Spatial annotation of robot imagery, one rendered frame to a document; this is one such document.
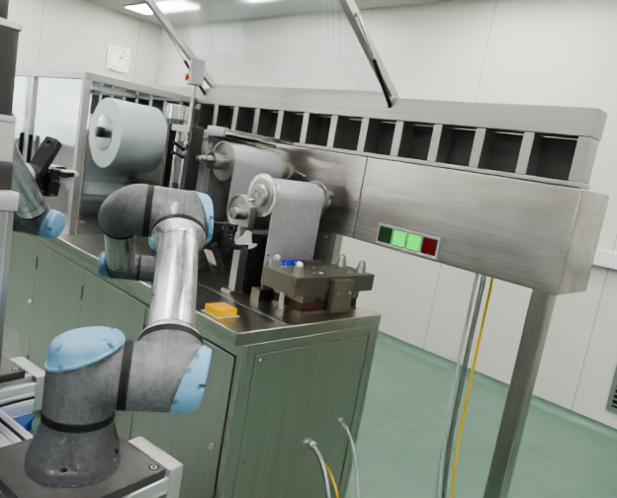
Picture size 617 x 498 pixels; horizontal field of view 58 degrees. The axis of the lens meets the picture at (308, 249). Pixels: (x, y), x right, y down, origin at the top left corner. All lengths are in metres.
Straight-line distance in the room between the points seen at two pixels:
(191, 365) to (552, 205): 1.11
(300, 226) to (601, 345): 2.62
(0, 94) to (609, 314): 3.66
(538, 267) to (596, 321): 2.42
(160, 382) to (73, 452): 0.17
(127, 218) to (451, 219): 1.01
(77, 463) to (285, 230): 1.14
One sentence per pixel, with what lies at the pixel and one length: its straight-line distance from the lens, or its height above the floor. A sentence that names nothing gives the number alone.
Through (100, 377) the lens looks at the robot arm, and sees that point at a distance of 0.96.
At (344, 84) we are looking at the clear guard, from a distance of 2.15.
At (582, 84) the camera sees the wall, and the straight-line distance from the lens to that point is 4.25.
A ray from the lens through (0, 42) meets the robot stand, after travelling 1.08.
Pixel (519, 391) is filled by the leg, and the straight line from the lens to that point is 1.94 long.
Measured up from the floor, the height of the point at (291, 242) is 1.10.
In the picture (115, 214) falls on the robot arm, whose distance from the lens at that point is 1.27.
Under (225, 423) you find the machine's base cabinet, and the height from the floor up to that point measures 0.61.
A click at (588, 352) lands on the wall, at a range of 4.14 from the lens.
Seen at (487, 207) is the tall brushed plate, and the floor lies 1.34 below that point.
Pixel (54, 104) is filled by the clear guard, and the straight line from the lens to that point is 2.89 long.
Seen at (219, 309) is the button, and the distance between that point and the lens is 1.64.
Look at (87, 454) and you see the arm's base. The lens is 1.02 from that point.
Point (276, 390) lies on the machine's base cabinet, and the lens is 1.74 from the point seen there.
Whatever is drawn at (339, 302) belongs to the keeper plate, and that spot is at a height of 0.94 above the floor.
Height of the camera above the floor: 1.39
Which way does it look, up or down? 9 degrees down
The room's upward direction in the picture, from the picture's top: 10 degrees clockwise
